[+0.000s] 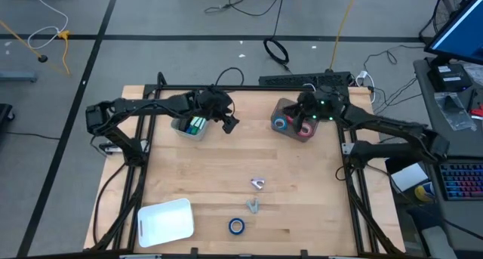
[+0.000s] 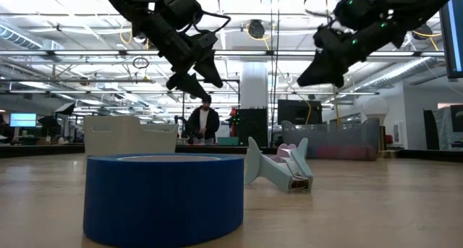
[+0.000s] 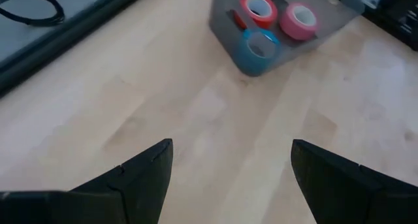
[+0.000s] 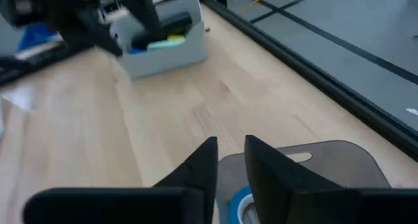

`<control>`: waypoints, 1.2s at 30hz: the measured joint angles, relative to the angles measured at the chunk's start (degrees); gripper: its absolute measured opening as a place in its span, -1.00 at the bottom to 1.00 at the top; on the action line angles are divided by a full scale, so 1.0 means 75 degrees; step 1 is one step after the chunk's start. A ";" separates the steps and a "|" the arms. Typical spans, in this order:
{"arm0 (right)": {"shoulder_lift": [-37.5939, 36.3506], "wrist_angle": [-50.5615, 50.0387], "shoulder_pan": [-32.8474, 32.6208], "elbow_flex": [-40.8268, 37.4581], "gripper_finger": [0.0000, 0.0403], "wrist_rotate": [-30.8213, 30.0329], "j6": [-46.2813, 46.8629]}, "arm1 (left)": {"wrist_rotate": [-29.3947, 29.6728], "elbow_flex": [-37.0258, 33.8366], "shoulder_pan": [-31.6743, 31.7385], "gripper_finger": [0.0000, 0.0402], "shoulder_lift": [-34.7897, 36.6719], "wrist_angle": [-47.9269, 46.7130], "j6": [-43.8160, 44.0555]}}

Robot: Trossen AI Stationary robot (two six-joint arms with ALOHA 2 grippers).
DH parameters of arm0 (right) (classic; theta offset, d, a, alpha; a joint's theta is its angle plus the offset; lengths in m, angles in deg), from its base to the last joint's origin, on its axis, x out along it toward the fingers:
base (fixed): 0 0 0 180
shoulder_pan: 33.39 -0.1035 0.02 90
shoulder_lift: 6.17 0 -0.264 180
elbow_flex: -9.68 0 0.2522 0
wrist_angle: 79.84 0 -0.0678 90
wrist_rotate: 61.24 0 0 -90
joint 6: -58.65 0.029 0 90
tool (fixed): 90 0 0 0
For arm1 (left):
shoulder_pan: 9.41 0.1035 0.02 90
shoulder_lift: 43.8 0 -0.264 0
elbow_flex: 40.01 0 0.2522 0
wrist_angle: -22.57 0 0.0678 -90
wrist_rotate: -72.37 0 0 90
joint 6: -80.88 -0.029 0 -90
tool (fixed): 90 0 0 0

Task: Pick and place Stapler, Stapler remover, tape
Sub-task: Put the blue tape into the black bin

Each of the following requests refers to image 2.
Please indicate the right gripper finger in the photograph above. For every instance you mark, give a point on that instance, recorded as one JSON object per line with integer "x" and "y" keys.
{"x": 341, "y": 76}
{"x": 322, "y": 72}

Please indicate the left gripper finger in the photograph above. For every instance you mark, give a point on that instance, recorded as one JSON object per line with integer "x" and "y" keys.
{"x": 210, "y": 72}
{"x": 186, "y": 85}

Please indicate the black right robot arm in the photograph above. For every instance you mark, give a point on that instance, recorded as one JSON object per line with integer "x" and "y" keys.
{"x": 419, "y": 6}

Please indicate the grey-blue staple remover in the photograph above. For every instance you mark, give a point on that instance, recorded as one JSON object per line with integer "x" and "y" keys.
{"x": 269, "y": 174}

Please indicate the dark blue tape roll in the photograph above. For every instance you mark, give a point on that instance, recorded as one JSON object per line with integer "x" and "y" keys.
{"x": 162, "y": 201}

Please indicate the person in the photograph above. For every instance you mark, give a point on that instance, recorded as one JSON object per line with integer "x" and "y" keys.
{"x": 202, "y": 123}

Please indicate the white pillar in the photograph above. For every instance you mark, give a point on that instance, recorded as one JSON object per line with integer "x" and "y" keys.
{"x": 254, "y": 81}

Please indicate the black monitor back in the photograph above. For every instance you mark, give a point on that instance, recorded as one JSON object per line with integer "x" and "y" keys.
{"x": 298, "y": 112}

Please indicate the smoky grey storage bin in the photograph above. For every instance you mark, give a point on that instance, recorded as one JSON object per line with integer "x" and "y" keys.
{"x": 325, "y": 136}

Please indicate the teal box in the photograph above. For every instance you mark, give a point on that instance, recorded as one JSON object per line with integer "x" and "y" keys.
{"x": 229, "y": 141}

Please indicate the black cabinet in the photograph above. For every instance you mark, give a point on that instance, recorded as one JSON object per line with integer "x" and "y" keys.
{"x": 253, "y": 128}

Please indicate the silver white clip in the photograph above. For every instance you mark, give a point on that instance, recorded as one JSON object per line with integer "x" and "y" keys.
{"x": 285, "y": 150}

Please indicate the pale translucent storage bin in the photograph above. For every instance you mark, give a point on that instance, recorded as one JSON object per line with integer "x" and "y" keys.
{"x": 119, "y": 139}

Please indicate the computer monitor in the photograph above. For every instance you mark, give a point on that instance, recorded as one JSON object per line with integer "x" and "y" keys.
{"x": 452, "y": 31}

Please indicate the black studio light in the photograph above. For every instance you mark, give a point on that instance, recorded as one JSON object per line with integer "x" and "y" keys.
{"x": 65, "y": 108}

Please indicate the distant blue screen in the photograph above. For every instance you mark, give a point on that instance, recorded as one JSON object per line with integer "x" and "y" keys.
{"x": 22, "y": 120}

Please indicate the black stand frame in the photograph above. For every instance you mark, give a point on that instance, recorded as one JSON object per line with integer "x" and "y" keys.
{"x": 231, "y": 80}

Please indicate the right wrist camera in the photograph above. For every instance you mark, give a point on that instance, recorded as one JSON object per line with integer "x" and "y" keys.
{"x": 356, "y": 13}

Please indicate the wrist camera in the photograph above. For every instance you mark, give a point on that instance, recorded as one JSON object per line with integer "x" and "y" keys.
{"x": 182, "y": 7}
{"x": 356, "y": 13}

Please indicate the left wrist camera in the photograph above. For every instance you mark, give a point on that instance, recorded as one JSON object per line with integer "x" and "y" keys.
{"x": 182, "y": 7}

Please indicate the black aluminium table frame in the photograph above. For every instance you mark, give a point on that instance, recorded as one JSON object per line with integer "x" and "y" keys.
{"x": 36, "y": 149}

